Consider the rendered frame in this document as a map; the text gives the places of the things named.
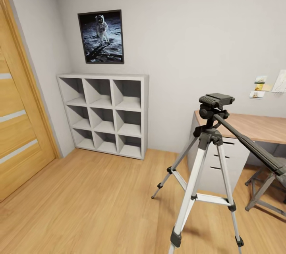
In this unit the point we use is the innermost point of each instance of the taboret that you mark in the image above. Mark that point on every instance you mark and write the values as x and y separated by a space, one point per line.
256 195

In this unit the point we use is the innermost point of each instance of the desk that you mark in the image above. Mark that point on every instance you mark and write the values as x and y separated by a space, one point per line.
256 127

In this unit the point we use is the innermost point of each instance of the bookcase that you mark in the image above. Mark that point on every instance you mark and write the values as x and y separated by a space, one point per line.
79 125

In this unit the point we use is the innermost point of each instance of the door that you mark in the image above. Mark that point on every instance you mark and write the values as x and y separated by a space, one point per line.
27 144

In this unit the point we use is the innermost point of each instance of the camera tripod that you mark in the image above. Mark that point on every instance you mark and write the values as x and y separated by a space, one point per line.
212 110

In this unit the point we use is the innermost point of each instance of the picture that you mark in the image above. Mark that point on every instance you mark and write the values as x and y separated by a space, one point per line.
259 87
260 79
256 94

